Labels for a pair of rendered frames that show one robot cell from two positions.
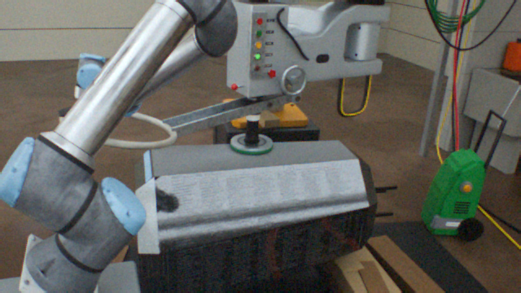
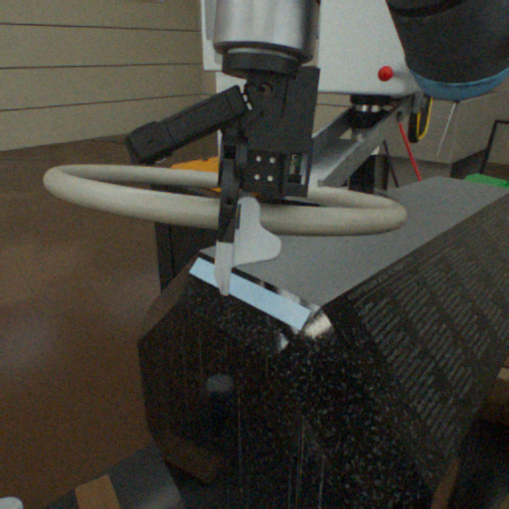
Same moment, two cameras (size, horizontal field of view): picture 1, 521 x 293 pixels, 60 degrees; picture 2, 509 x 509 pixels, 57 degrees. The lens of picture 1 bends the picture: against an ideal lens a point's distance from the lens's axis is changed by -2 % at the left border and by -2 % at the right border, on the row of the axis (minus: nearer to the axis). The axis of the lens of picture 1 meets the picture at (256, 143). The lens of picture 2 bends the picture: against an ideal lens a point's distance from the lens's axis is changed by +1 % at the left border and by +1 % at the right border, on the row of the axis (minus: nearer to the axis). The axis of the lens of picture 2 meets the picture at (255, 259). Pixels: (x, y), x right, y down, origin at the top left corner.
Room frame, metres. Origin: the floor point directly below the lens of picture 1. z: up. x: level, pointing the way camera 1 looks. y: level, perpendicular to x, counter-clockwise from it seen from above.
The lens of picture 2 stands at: (1.24, 0.87, 1.23)
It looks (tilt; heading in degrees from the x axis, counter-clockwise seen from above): 24 degrees down; 331
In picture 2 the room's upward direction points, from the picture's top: straight up
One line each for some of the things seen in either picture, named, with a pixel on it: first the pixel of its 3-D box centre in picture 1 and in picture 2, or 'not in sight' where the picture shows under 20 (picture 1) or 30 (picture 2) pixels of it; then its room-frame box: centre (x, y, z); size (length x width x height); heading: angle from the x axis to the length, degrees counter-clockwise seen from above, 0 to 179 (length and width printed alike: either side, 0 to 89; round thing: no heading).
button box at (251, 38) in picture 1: (256, 44); not in sight; (2.06, 0.02, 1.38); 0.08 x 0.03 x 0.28; 122
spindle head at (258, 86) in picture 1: (270, 49); (389, 3); (2.23, -0.04, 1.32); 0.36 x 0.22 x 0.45; 122
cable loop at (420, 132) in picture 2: (354, 90); (423, 98); (2.54, -0.54, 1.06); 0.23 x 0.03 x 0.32; 122
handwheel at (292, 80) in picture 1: (289, 79); not in sight; (2.15, -0.14, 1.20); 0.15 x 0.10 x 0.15; 122
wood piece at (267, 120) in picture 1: (265, 118); not in sight; (2.70, -0.05, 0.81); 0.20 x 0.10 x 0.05; 22
